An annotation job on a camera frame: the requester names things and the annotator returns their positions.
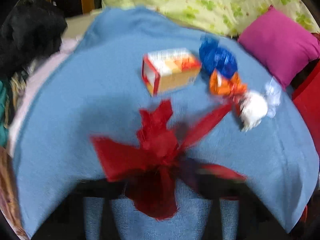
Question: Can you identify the red plastic bag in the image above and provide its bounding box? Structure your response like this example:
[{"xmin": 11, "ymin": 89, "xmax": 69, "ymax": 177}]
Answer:
[{"xmin": 91, "ymin": 100, "xmax": 248, "ymax": 220}]

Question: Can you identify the white crumpled paper ball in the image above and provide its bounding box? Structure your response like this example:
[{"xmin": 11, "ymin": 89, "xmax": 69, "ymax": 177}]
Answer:
[{"xmin": 240, "ymin": 90, "xmax": 268, "ymax": 132}]

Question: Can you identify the teal garment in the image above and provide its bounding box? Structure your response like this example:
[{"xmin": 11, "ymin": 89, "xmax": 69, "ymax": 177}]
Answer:
[{"xmin": 0, "ymin": 76, "xmax": 9, "ymax": 147}]

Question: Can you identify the red paper shopping bag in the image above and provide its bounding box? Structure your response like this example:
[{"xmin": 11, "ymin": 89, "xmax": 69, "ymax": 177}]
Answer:
[{"xmin": 292, "ymin": 62, "xmax": 320, "ymax": 154}]

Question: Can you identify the clear plastic wrapper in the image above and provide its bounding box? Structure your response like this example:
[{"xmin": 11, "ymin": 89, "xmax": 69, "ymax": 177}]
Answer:
[{"xmin": 264, "ymin": 77, "xmax": 282, "ymax": 118}]

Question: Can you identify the orange snack wrapper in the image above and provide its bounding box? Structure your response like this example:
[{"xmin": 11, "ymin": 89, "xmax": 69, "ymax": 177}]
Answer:
[{"xmin": 209, "ymin": 70, "xmax": 247, "ymax": 97}]

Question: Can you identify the brown striped scarf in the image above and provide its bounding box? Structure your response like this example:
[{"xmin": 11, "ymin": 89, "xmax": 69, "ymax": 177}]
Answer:
[{"xmin": 1, "ymin": 75, "xmax": 29, "ymax": 239}]

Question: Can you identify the blue crumpled plastic bag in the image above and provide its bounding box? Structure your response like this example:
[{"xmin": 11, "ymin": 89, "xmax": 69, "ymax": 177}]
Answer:
[{"xmin": 199, "ymin": 35, "xmax": 238, "ymax": 79}]

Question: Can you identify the blue blanket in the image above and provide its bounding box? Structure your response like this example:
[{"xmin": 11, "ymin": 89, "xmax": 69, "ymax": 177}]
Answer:
[{"xmin": 13, "ymin": 7, "xmax": 319, "ymax": 237}]

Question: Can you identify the magenta pillow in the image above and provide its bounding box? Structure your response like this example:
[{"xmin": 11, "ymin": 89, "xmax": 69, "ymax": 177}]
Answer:
[{"xmin": 238, "ymin": 6, "xmax": 319, "ymax": 89}]

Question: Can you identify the orange white cardboard box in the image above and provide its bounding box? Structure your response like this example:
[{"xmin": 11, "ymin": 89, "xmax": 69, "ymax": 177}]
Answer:
[{"xmin": 142, "ymin": 48, "xmax": 201, "ymax": 96}]

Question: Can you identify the black clothing pile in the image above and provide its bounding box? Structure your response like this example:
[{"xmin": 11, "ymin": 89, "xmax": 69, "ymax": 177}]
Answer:
[{"xmin": 1, "ymin": 0, "xmax": 67, "ymax": 77}]

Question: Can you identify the pink white bed sheet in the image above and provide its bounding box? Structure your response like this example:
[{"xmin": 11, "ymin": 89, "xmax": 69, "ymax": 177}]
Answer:
[{"xmin": 8, "ymin": 14, "xmax": 97, "ymax": 156}]

